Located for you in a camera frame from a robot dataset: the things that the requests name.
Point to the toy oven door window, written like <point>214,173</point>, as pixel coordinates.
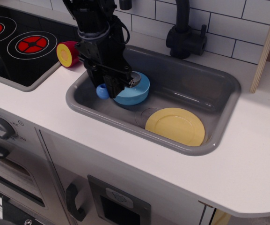
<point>15,180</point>

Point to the red yellow toy fruit half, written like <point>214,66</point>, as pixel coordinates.
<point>67,54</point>

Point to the wooden side post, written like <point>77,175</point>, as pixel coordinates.
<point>261,64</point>

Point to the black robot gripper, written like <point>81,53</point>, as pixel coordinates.
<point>103,58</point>

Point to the black toy stovetop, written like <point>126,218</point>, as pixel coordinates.
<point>28,47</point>

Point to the blue plastic bowl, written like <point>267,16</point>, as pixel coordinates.
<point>136,94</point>

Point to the grey toy sink basin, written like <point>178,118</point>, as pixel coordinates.
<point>208,93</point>

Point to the yellow plastic plate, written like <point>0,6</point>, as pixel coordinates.
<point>178,125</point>

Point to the grey oven knob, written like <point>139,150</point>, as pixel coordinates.
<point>6,130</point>

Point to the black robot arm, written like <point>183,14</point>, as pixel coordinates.
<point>95,18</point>

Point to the dark grey toy faucet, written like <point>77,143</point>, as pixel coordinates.
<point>181,40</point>

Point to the dark grey cabinet handle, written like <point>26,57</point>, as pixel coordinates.
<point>71,194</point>

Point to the grey dispenser panel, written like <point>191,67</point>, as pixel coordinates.
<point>118,207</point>

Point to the blue handled grey spoon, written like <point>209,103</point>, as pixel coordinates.
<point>103,93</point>

